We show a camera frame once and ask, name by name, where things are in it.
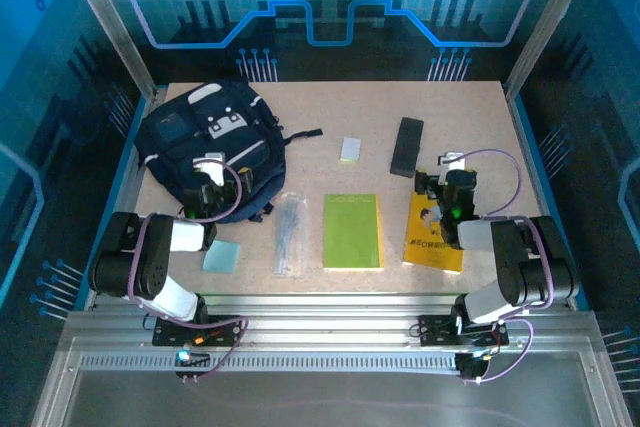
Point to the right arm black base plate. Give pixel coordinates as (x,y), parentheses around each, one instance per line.
(435,332)

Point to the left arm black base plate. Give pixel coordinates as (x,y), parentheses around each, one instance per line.
(170,332)

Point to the navy blue student backpack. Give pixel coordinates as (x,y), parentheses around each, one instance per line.
(175,147)

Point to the black pencil case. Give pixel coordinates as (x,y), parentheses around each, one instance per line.
(407,147)

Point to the aluminium frame post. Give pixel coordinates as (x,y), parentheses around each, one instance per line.
(105,22)
(550,22)

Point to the clear bag of pens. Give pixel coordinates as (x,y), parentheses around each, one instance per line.
(290,237)

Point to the yellow book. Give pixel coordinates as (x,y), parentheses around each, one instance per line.
(425,257)

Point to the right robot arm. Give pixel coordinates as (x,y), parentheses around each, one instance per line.
(525,257)

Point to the green notebook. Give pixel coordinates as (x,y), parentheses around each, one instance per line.
(352,232)

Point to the aluminium side rail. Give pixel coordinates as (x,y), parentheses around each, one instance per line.
(545,187)
(127,182)

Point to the aluminium front rail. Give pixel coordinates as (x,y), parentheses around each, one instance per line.
(325,319)

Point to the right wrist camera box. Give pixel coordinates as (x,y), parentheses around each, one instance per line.
(452,161)

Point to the pale blue sticky note pad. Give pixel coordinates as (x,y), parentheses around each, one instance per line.
(221,257)

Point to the grey sticky note pad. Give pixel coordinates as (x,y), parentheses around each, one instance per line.
(351,148)

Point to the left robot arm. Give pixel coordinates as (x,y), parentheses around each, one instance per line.
(150,267)

